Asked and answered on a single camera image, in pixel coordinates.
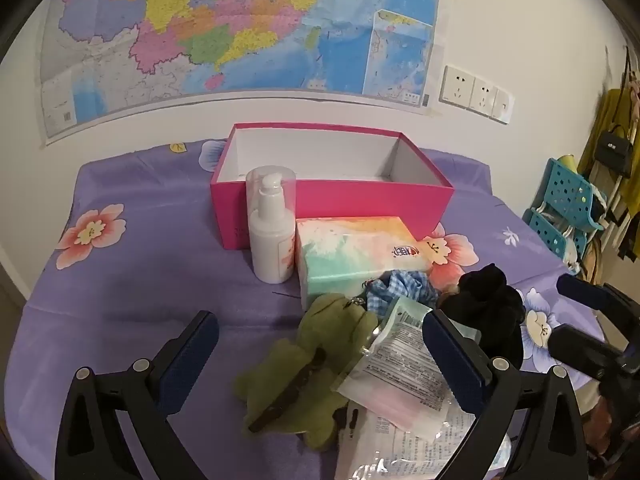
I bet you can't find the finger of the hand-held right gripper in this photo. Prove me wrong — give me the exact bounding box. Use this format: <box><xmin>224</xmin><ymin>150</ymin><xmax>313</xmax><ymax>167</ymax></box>
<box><xmin>547</xmin><ymin>324</ymin><xmax>631</xmax><ymax>386</ymax></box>
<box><xmin>556</xmin><ymin>274</ymin><xmax>640</xmax><ymax>341</ymax></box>

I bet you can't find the clear printed plastic packet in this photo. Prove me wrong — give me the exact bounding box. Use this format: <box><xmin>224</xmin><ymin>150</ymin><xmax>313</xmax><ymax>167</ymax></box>
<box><xmin>334</xmin><ymin>400</ymin><xmax>511</xmax><ymax>480</ymax></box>

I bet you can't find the green plush toy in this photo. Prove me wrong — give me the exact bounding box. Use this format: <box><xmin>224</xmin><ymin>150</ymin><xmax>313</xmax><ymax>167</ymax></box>
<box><xmin>235</xmin><ymin>292</ymin><xmax>381</xmax><ymax>451</ymax></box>

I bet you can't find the pink cardboard box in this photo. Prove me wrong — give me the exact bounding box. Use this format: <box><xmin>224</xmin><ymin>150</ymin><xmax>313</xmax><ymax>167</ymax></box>
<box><xmin>210</xmin><ymin>122</ymin><xmax>455</xmax><ymax>251</ymax></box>

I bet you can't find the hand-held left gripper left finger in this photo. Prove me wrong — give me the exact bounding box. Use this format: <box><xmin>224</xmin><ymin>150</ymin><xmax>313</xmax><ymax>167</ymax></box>
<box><xmin>55</xmin><ymin>310</ymin><xmax>221</xmax><ymax>480</ymax></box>

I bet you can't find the yellow hanging garment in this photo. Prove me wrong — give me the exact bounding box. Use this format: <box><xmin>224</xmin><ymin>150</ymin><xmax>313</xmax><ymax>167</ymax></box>
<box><xmin>577</xmin><ymin>87</ymin><xmax>640</xmax><ymax>176</ymax></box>

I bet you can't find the white wall socket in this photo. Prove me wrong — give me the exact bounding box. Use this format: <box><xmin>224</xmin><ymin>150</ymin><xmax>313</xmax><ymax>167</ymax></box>
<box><xmin>440</xmin><ymin>65</ymin><xmax>476</xmax><ymax>109</ymax></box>
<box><xmin>470</xmin><ymin>76</ymin><xmax>497</xmax><ymax>114</ymax></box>

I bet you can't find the blue perforated plastic rack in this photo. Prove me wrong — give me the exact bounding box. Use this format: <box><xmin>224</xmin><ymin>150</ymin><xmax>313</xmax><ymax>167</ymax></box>
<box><xmin>522</xmin><ymin>157</ymin><xmax>608</xmax><ymax>273</ymax></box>

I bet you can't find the purple floral bedsheet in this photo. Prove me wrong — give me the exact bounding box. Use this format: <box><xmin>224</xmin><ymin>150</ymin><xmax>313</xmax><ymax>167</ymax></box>
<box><xmin>10</xmin><ymin>137</ymin><xmax>601</xmax><ymax>480</ymax></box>

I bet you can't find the colourful wall map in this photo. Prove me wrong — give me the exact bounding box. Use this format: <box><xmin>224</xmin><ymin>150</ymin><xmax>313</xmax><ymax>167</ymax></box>
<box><xmin>34</xmin><ymin>0</ymin><xmax>443</xmax><ymax>146</ymax></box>

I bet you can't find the face mask packet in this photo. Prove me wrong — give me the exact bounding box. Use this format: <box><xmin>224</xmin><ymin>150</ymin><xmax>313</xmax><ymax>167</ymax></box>
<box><xmin>336</xmin><ymin>296</ymin><xmax>481</xmax><ymax>433</ymax></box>

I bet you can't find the white pump bottle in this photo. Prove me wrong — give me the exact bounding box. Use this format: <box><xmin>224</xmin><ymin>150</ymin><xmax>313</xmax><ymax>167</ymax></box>
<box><xmin>245</xmin><ymin>166</ymin><xmax>298</xmax><ymax>284</ymax></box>

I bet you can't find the blue gingham scrunchie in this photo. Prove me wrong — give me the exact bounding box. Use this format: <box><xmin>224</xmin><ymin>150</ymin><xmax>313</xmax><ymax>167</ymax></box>
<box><xmin>364</xmin><ymin>269</ymin><xmax>441</xmax><ymax>318</ymax></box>

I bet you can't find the pastel tissue pack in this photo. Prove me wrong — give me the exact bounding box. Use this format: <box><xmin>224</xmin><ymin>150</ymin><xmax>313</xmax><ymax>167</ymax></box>
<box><xmin>295</xmin><ymin>216</ymin><xmax>433</xmax><ymax>311</ymax></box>

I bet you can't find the black scrunchie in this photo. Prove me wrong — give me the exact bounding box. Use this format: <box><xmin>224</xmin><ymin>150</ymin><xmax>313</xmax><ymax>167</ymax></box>
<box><xmin>437</xmin><ymin>262</ymin><xmax>526</xmax><ymax>376</ymax></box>

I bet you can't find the black handbag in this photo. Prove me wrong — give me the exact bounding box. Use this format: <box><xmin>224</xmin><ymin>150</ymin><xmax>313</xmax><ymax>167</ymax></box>
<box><xmin>595</xmin><ymin>125</ymin><xmax>633</xmax><ymax>178</ymax></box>

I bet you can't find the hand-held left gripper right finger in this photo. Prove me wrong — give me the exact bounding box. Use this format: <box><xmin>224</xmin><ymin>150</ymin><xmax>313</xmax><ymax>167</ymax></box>
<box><xmin>422</xmin><ymin>309</ymin><xmax>588</xmax><ymax>480</ymax></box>

